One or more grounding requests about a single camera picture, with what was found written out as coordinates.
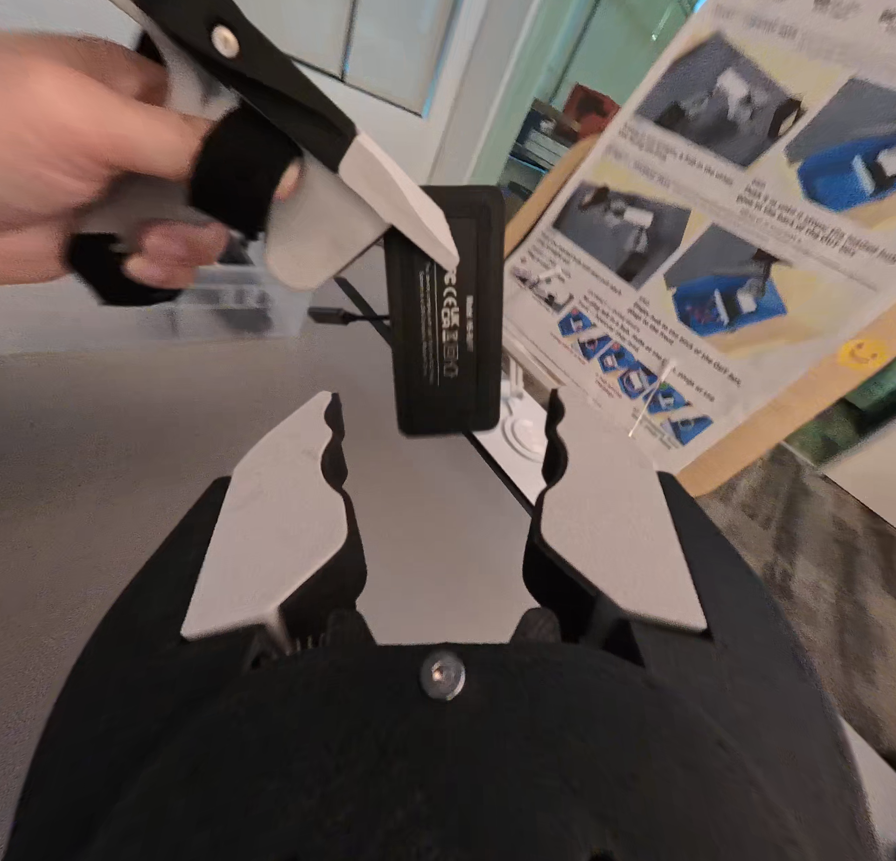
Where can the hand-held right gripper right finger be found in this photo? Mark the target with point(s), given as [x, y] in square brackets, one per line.
[616, 525]

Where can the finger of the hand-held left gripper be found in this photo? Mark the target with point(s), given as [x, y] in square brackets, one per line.
[399, 199]

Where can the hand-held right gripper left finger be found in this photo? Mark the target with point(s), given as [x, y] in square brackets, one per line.
[273, 525]

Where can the black usb hub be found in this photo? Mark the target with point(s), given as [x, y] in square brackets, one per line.
[448, 357]

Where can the clear plastic storage container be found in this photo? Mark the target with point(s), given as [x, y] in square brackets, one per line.
[231, 308]

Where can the person's left hand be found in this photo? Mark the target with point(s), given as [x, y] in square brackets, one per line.
[77, 125]

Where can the glass partition panel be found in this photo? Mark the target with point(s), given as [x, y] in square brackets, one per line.
[392, 27]

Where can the white round desk grommet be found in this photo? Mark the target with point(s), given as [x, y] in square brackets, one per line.
[521, 435]

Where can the white thin stick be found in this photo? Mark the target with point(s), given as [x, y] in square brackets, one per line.
[651, 399]

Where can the brown cardboard board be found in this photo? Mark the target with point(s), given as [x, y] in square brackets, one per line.
[770, 420]

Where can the red box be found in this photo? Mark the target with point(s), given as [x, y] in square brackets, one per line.
[589, 108]

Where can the yellow smiley sticker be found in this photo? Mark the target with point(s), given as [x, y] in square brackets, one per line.
[862, 353]

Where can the printed instruction sheet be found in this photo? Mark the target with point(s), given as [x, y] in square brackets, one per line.
[700, 195]

